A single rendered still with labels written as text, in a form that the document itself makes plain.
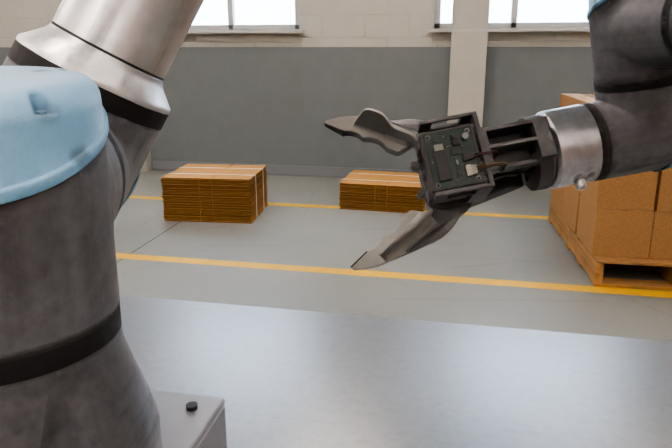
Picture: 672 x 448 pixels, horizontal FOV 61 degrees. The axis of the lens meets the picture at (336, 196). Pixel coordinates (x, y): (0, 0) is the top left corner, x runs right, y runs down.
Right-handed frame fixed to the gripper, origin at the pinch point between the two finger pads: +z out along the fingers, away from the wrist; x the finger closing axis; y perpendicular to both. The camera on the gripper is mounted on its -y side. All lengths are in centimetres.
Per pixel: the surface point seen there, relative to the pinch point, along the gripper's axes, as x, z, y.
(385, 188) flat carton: -89, -31, -359
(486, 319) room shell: 16, -53, -212
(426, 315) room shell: 9, -27, -214
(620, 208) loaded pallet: -26, -135, -235
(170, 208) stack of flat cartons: -97, 122, -333
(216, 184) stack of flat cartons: -105, 86, -323
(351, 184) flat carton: -98, -6, -362
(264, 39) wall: -263, 46, -418
